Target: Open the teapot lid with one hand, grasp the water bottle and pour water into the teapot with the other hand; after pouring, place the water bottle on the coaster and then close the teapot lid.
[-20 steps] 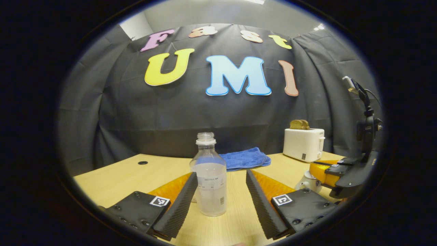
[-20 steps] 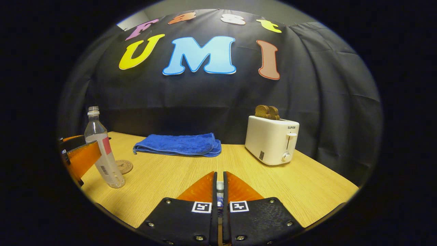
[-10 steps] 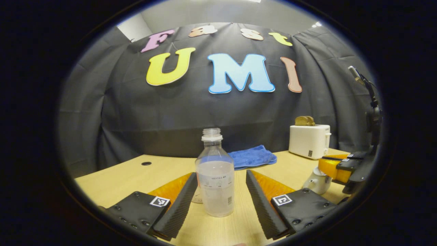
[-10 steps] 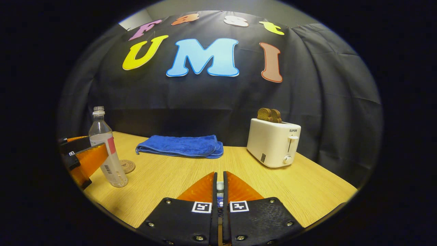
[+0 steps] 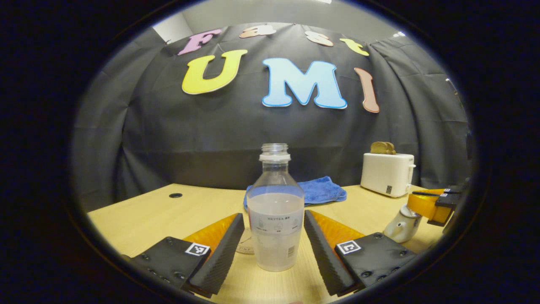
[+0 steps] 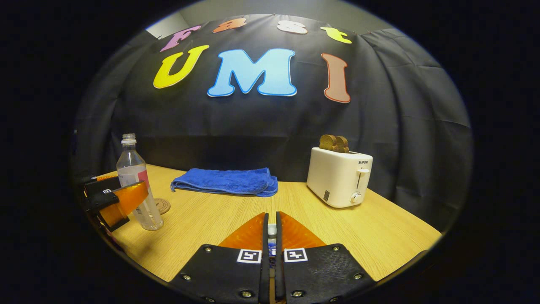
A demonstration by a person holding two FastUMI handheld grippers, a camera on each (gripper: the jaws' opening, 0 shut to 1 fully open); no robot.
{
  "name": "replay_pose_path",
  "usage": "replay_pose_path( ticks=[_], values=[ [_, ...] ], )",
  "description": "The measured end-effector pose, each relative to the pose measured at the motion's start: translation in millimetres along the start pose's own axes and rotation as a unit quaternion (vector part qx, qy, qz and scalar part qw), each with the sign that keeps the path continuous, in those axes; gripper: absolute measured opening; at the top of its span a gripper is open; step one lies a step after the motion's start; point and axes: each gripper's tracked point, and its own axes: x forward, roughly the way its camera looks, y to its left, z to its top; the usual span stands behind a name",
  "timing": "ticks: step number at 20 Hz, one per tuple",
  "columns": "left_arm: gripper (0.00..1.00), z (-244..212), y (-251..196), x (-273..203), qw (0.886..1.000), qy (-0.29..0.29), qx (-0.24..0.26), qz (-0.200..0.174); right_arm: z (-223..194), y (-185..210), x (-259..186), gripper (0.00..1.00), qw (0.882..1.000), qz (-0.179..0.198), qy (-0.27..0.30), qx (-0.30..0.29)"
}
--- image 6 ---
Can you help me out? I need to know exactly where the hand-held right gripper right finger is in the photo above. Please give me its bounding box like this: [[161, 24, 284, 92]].
[[275, 211, 376, 304]]

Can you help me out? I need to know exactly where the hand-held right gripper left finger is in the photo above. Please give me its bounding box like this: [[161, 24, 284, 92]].
[[169, 212, 270, 304]]

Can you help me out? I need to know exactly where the clear plastic water bottle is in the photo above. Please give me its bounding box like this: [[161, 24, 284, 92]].
[[116, 133, 164, 231]]

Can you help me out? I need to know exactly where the blue folded towel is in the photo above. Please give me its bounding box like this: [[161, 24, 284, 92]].
[[170, 168, 279, 198]]

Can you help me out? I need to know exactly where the white toaster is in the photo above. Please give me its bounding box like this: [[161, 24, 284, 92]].
[[307, 147, 373, 209]]

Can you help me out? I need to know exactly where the black backdrop cloth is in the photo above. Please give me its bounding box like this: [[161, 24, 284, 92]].
[[72, 14, 473, 231]]

